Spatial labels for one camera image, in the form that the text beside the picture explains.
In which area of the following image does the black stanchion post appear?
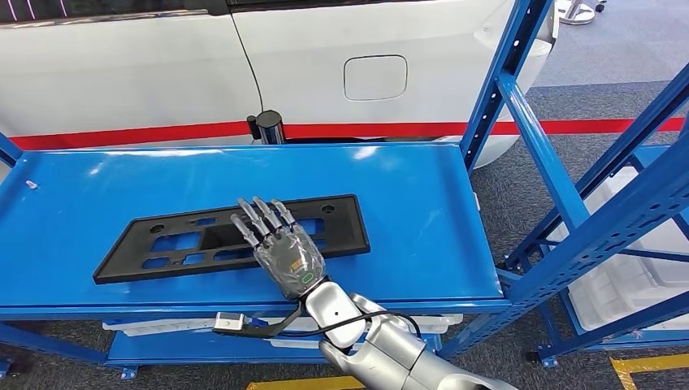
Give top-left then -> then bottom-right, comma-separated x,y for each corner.
246,110 -> 286,145

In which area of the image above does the blue steel shelf rack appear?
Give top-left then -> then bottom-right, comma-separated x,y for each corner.
0,0 -> 689,380
500,62 -> 689,370

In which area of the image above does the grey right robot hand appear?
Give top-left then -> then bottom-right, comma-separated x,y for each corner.
230,196 -> 327,301

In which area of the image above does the chrome stanchion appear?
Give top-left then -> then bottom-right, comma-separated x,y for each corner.
556,0 -> 597,26

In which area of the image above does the white car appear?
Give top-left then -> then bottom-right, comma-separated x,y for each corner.
0,0 -> 561,171

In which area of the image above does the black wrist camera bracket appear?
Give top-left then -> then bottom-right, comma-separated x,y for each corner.
212,301 -> 306,340

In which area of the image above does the white plastic crate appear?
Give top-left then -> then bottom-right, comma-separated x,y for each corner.
269,314 -> 464,351
102,317 -> 254,338
548,167 -> 689,332

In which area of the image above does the black plastic panel part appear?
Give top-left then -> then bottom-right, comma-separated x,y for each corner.
92,194 -> 371,285

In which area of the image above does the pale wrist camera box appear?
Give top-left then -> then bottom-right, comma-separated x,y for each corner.
213,312 -> 251,333

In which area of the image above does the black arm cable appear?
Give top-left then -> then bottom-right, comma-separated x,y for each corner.
279,309 -> 423,343

